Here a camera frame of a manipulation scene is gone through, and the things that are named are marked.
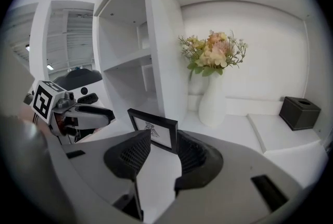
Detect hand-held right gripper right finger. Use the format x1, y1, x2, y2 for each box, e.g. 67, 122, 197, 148
155, 130, 304, 224

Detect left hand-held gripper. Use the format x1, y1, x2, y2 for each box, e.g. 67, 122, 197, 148
31, 80, 116, 138

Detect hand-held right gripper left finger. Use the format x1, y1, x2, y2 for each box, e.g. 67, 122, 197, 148
61, 129, 152, 224

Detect black framed picture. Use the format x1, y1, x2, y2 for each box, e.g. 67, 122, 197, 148
127, 107, 179, 155

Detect person's left forearm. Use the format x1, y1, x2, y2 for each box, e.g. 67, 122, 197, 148
19, 106, 40, 125

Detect white desk with drawers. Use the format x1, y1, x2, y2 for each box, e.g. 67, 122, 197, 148
92, 0, 333, 192

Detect white black service robot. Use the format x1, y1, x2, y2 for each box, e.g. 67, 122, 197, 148
50, 68, 116, 141

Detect white flat riser board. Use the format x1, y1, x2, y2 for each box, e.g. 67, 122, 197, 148
246, 113, 324, 155

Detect white vase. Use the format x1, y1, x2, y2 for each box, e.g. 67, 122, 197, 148
198, 71, 227, 129

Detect black tissue box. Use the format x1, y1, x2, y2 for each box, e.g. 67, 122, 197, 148
278, 95, 322, 132

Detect yellow pink flower bouquet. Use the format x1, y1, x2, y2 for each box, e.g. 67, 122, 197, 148
177, 30, 249, 78

